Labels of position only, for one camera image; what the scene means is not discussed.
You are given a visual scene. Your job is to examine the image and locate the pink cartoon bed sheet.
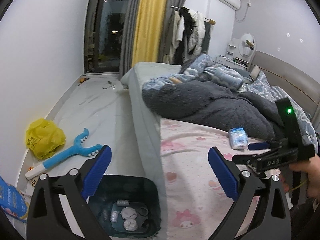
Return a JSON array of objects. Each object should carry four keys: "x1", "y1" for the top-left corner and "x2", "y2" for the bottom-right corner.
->
[{"x1": 160, "y1": 118, "x2": 250, "y2": 239}]

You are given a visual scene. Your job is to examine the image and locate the dark teal trash bin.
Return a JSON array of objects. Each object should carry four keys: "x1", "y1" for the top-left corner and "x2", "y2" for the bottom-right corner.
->
[{"x1": 88, "y1": 175, "x2": 161, "y2": 238}]

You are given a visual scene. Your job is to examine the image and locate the small keychain on floor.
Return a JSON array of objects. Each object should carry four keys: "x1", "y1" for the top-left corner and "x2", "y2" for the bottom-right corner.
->
[{"x1": 31, "y1": 177, "x2": 38, "y2": 187}]

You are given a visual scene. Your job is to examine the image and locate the blue plush slingshot toy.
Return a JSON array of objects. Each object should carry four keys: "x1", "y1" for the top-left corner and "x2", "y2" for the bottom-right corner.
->
[{"x1": 25, "y1": 128, "x2": 103, "y2": 180}]

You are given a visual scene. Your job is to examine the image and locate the blue white patterned duvet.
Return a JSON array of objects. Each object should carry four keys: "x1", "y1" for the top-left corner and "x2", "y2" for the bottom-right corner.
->
[{"x1": 142, "y1": 54, "x2": 320, "y2": 153}]

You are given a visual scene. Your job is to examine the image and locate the blue white tissue pack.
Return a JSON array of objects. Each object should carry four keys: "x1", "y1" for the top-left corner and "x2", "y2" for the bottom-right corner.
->
[{"x1": 228, "y1": 127, "x2": 249, "y2": 150}]

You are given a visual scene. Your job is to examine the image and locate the grey upholstered headboard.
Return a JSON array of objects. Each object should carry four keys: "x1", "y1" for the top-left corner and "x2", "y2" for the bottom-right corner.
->
[{"x1": 249, "y1": 51, "x2": 319, "y2": 127}]

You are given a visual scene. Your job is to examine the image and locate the clear plastic wrapper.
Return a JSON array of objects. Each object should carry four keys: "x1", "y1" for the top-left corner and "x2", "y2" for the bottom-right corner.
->
[{"x1": 116, "y1": 199, "x2": 129, "y2": 206}]

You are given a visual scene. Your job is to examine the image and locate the grey bed mattress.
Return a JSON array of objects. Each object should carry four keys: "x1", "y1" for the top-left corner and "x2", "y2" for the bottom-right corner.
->
[{"x1": 120, "y1": 62, "x2": 180, "y2": 239}]

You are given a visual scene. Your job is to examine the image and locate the dark grey fleece blanket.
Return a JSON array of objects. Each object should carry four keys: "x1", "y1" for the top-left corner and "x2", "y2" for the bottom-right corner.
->
[{"x1": 142, "y1": 80, "x2": 285, "y2": 140}]

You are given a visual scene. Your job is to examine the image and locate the dark window door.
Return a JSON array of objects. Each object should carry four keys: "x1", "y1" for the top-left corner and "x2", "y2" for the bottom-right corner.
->
[{"x1": 84, "y1": 0, "x2": 129, "y2": 73}]

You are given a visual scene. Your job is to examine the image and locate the orange item on floor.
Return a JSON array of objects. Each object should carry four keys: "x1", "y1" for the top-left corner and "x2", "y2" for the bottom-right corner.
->
[{"x1": 78, "y1": 77, "x2": 88, "y2": 85}]

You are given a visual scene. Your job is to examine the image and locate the white tissue ball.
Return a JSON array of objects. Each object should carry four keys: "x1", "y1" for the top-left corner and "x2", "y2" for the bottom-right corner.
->
[{"x1": 120, "y1": 206, "x2": 138, "y2": 220}]

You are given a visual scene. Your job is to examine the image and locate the yellow curtain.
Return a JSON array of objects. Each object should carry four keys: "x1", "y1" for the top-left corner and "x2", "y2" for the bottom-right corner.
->
[{"x1": 132, "y1": 0, "x2": 167, "y2": 65}]

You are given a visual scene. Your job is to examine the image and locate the yellow plastic bag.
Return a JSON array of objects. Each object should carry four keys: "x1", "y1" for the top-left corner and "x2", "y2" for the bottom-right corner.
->
[{"x1": 25, "y1": 118, "x2": 66, "y2": 160}]

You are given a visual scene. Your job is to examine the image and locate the white dressing table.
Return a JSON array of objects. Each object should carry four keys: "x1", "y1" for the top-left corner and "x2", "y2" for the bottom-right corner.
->
[{"x1": 215, "y1": 38, "x2": 249, "y2": 70}]

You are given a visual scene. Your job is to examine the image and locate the round white vanity mirror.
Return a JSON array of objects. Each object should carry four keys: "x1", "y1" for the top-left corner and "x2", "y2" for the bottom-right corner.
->
[{"x1": 238, "y1": 33, "x2": 255, "y2": 58}]

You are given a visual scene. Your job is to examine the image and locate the black camera box green light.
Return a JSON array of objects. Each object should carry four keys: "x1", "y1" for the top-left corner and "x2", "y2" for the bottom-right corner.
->
[{"x1": 275, "y1": 98, "x2": 303, "y2": 147}]

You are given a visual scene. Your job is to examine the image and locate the black ribbed roll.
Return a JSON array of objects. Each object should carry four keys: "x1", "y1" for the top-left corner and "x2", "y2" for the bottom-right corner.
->
[{"x1": 139, "y1": 207, "x2": 149, "y2": 217}]

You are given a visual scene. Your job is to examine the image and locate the clothes on hanging rack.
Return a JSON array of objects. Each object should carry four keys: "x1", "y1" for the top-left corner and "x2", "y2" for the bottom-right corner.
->
[{"x1": 161, "y1": 5, "x2": 216, "y2": 65}]

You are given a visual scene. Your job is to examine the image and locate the white flat item on floor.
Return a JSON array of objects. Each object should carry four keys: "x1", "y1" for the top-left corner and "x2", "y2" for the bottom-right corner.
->
[{"x1": 102, "y1": 81, "x2": 117, "y2": 89}]

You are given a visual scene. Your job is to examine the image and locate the grey curtain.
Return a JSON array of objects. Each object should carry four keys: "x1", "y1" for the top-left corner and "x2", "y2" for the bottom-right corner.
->
[{"x1": 119, "y1": 0, "x2": 140, "y2": 78}]

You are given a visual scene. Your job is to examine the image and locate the person's right hand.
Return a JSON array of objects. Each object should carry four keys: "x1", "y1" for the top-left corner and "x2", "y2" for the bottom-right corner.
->
[{"x1": 285, "y1": 155, "x2": 320, "y2": 201}]

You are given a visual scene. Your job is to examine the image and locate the blue snack bag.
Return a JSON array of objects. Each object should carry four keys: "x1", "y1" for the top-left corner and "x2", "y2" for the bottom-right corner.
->
[{"x1": 0, "y1": 178, "x2": 29, "y2": 223}]

